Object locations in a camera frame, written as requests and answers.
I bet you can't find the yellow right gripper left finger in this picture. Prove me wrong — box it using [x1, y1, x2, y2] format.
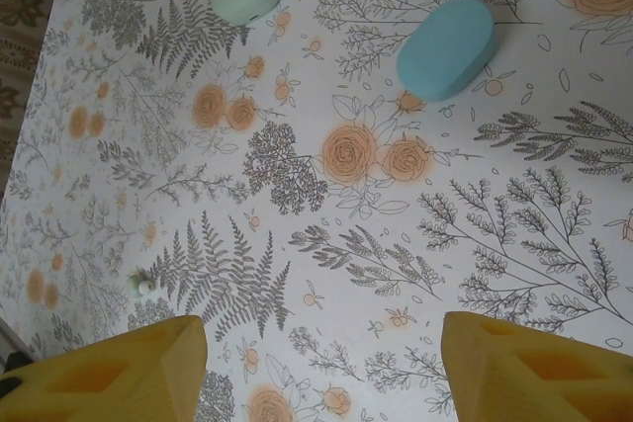
[0, 313, 208, 422]

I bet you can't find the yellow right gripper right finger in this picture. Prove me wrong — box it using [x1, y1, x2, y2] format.
[441, 311, 633, 422]

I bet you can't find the blue oval earbud case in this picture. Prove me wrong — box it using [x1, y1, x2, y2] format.
[395, 0, 498, 104]

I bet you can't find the floral patterned table covering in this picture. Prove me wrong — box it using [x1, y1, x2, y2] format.
[0, 0, 633, 422]

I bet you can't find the mint green wireless earbud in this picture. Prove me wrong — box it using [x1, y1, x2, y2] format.
[125, 267, 160, 300]

